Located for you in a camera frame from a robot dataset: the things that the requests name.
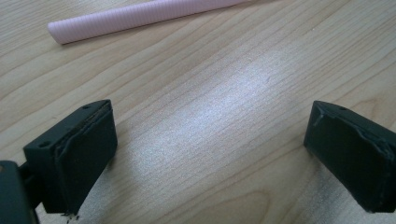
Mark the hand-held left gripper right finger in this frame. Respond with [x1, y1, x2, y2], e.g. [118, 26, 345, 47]
[304, 100, 396, 214]

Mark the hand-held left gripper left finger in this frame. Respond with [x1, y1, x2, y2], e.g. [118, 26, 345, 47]
[22, 99, 119, 217]

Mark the pink ribbed tube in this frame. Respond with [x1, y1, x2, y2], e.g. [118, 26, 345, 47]
[47, 0, 250, 45]

